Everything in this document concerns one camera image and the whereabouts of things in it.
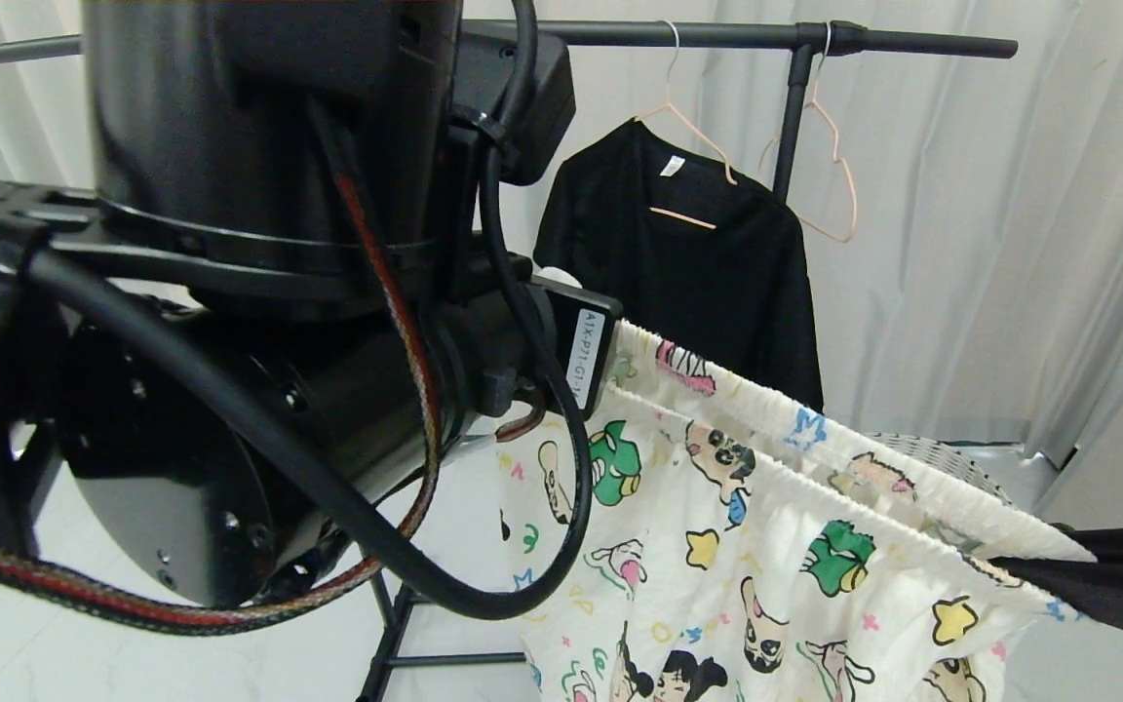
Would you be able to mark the black sleeveless shirt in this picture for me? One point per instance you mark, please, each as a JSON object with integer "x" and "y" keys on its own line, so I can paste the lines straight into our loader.
{"x": 698, "y": 292}

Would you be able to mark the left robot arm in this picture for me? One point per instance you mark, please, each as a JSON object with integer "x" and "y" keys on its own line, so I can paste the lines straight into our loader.
{"x": 230, "y": 146}

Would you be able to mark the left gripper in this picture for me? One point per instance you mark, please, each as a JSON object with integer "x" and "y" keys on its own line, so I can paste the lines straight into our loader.
{"x": 484, "y": 341}

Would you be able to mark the pink clothes hanger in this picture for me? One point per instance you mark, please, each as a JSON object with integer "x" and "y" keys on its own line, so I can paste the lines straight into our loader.
{"x": 708, "y": 151}
{"x": 849, "y": 185}

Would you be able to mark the white laundry basket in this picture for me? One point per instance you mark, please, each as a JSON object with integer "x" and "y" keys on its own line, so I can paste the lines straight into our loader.
{"x": 951, "y": 463}

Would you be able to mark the black clothes rack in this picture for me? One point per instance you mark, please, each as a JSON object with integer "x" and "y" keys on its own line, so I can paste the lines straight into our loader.
{"x": 893, "y": 41}

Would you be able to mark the cream printed garment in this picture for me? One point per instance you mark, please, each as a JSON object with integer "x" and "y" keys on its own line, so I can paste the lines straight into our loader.
{"x": 717, "y": 585}

